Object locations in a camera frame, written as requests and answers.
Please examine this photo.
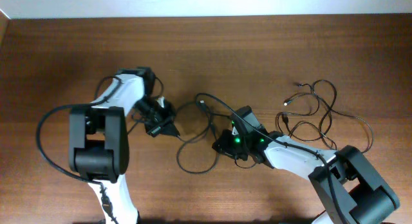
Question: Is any black USB cable bundle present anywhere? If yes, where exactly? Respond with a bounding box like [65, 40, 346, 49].
[127, 100, 232, 175]

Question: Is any black separated USB cable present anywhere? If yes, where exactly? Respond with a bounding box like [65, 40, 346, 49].
[275, 79, 375, 154]

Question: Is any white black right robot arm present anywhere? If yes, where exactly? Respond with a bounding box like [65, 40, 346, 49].
[212, 106, 400, 223]

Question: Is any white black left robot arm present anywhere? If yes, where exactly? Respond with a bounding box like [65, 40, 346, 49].
[69, 67, 180, 223]

